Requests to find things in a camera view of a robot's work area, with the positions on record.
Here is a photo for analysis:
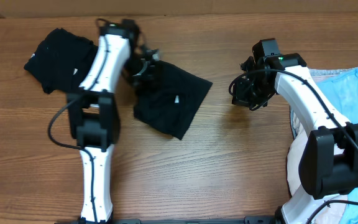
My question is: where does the black t-shirt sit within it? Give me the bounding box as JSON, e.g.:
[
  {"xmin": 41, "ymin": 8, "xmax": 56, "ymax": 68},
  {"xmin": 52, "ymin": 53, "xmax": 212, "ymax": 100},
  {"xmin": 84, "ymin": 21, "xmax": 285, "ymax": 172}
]
[{"xmin": 133, "ymin": 61, "xmax": 213, "ymax": 140}]

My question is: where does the folded black garment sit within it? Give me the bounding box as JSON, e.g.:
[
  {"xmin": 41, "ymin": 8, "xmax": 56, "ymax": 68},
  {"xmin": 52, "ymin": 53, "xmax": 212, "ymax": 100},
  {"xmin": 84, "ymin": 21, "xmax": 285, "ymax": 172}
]
[{"xmin": 24, "ymin": 28, "xmax": 98, "ymax": 94}]

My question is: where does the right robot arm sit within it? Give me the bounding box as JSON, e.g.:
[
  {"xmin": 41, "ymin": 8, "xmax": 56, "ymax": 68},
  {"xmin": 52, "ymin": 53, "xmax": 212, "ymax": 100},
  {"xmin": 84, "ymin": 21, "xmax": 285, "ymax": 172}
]
[{"xmin": 229, "ymin": 39, "xmax": 358, "ymax": 223}]

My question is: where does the white pink garment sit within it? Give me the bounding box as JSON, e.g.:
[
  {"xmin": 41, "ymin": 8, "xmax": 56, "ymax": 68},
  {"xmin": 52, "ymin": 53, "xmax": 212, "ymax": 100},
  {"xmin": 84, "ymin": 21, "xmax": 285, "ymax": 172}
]
[{"xmin": 286, "ymin": 67, "xmax": 351, "ymax": 224}]

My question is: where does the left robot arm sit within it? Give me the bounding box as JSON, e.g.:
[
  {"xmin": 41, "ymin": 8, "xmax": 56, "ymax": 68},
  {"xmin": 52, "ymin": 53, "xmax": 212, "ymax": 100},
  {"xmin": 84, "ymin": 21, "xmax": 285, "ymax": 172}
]
[{"xmin": 67, "ymin": 19, "xmax": 161, "ymax": 223}]

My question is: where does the cardboard back wall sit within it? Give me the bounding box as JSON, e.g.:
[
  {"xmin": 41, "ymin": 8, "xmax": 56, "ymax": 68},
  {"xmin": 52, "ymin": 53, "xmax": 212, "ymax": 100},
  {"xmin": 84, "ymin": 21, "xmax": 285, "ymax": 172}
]
[{"xmin": 0, "ymin": 0, "xmax": 358, "ymax": 18}]

